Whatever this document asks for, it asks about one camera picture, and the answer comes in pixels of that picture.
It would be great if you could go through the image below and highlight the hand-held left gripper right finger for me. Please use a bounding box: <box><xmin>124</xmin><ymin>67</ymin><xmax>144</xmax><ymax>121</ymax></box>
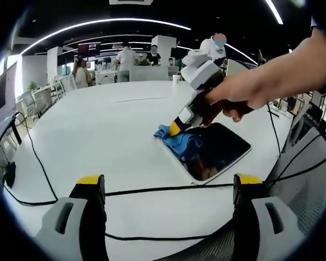
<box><xmin>232</xmin><ymin>173</ymin><xmax>308</xmax><ymax>261</ymax></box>

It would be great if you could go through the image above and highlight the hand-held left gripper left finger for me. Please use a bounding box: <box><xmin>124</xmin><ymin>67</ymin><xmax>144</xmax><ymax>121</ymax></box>
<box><xmin>35</xmin><ymin>173</ymin><xmax>109</xmax><ymax>261</ymax></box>

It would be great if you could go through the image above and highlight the blue cleaning cloth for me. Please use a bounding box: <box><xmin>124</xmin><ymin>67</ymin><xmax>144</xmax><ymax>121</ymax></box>
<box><xmin>152</xmin><ymin>123</ymin><xmax>205</xmax><ymax>161</ymax></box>

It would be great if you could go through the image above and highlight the black tablet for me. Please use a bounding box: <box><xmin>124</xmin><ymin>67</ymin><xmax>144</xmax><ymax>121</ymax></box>
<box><xmin>159</xmin><ymin>122</ymin><xmax>253</xmax><ymax>186</ymax></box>

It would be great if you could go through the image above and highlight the person's right hand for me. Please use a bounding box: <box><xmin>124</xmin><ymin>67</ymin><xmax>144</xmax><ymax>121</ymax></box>
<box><xmin>202</xmin><ymin>70</ymin><xmax>270</xmax><ymax>127</ymax></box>

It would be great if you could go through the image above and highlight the grey sofa back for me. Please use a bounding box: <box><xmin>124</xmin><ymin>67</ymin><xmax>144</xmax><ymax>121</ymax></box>
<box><xmin>128</xmin><ymin>66</ymin><xmax>170</xmax><ymax>83</ymax></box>

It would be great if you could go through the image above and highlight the black power adapter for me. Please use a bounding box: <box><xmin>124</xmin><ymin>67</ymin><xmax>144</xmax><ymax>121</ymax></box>
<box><xmin>2</xmin><ymin>160</ymin><xmax>17</xmax><ymax>189</ymax></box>

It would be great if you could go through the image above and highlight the curved ceiling light strip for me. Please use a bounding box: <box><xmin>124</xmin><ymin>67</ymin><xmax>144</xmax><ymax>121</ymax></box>
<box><xmin>21</xmin><ymin>17</ymin><xmax>192</xmax><ymax>57</ymax></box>

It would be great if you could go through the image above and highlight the black standing desk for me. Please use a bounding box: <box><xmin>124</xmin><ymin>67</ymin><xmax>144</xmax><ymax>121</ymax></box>
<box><xmin>0</xmin><ymin>111</ymin><xmax>24</xmax><ymax>153</ymax></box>

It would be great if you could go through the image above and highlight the white office chair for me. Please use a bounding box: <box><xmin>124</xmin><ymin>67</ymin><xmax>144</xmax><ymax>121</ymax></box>
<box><xmin>59</xmin><ymin>74</ymin><xmax>78</xmax><ymax>94</ymax></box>

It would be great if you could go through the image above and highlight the grey office chair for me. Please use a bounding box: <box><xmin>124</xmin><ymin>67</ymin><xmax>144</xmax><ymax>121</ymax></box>
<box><xmin>21</xmin><ymin>89</ymin><xmax>38</xmax><ymax>115</ymax></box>

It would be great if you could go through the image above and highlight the large black monitor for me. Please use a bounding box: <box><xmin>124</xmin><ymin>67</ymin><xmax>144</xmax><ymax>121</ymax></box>
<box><xmin>0</xmin><ymin>60</ymin><xmax>18</xmax><ymax>126</ymax></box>

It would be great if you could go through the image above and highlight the red wall screen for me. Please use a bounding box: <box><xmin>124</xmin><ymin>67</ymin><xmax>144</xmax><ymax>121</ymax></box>
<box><xmin>77</xmin><ymin>42</ymin><xmax>102</xmax><ymax>55</ymax></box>

